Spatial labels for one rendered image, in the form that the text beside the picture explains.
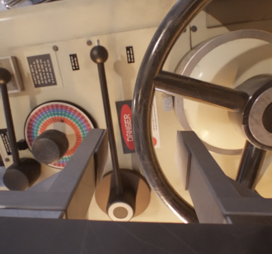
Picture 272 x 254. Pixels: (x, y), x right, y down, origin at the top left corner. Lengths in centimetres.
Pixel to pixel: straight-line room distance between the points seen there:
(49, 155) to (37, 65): 20
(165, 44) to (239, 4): 30
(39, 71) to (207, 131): 38
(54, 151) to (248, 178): 34
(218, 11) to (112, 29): 22
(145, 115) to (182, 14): 11
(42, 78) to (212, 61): 36
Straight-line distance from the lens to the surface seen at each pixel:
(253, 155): 32
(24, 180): 55
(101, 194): 56
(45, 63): 50
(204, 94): 25
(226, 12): 49
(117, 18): 46
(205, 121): 37
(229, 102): 27
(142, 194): 55
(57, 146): 43
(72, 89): 48
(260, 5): 52
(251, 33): 40
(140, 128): 23
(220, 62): 36
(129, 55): 45
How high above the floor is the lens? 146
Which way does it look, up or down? 3 degrees up
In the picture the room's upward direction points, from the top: 97 degrees counter-clockwise
